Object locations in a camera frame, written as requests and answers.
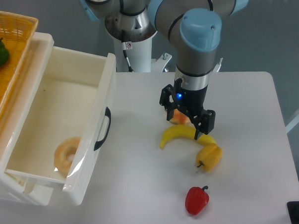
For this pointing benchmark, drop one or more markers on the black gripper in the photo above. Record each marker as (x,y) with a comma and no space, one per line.
(188,102)

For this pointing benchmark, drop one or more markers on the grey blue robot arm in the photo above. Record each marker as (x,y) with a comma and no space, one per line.
(193,27)

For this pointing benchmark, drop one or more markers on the white top drawer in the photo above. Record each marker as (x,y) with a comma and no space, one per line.
(70,101)

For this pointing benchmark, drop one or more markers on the white drawer cabinet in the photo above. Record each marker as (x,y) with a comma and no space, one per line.
(17,188)

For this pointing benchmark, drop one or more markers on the peach toy fruit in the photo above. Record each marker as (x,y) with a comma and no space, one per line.
(179,118)

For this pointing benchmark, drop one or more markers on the yellow toy banana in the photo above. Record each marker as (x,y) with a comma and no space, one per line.
(184,131)

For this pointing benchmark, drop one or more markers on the yellow toy pepper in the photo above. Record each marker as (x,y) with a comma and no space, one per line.
(209,157)

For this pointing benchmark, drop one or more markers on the red toy pepper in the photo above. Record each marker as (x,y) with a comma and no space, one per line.
(196,199)

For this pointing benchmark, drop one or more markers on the toy bagel donut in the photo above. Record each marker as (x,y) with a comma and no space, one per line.
(65,149)

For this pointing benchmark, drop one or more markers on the black device at edge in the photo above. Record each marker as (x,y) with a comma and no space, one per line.
(293,209)

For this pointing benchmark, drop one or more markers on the orange wicker basket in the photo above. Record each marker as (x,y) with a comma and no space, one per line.
(16,32)

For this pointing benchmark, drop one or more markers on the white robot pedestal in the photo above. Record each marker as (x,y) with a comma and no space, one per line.
(137,57)

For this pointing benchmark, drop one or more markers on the black drawer handle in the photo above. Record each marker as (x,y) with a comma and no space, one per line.
(105,128)

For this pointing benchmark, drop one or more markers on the white frame at right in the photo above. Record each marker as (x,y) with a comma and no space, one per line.
(292,121)

